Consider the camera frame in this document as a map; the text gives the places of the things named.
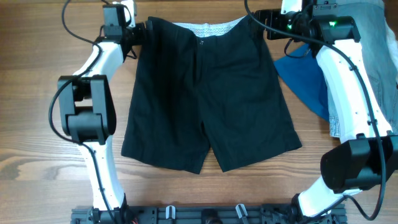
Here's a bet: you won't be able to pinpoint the blue garment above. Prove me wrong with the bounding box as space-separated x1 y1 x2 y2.
274 51 329 121

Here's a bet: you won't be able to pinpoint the right camera cable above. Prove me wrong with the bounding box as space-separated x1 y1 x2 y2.
243 0 387 222

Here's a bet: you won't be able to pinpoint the camera cable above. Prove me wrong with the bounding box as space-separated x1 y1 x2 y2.
48 0 119 224
243 0 387 222

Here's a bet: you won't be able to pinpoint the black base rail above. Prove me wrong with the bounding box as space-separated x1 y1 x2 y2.
70 203 348 224

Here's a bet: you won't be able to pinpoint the light denim shorts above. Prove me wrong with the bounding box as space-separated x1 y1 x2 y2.
336 0 397 134

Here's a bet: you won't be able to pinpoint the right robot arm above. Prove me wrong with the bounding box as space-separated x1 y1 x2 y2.
250 1 397 223

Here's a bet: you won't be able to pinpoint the left camera cable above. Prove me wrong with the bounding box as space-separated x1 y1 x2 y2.
48 0 119 224

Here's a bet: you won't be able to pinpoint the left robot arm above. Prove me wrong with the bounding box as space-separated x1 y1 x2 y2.
49 1 149 223

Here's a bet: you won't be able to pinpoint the black shorts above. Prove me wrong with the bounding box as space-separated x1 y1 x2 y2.
121 16 302 174

